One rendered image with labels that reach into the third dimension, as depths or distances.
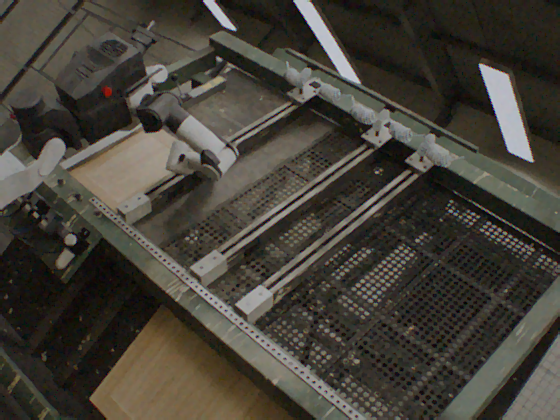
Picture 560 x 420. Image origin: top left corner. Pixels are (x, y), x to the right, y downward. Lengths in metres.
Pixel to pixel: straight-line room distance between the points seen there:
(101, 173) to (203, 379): 1.00
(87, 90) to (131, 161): 0.67
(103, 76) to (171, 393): 1.19
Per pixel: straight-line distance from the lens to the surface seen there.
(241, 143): 3.02
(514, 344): 2.46
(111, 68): 2.48
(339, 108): 3.19
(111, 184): 2.96
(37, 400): 2.72
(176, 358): 2.67
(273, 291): 2.42
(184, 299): 2.45
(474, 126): 8.33
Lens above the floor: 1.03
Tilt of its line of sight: 6 degrees up
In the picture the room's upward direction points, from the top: 38 degrees clockwise
